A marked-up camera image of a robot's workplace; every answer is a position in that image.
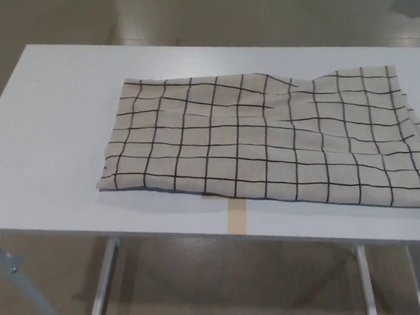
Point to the white towel with black grid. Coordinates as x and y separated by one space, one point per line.
248 144

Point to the beige masking tape strip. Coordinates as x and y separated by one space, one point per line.
237 216

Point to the white metal table leg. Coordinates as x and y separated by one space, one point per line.
416 280
367 283
104 285

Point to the grey metal frame bar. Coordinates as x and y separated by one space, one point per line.
23 283

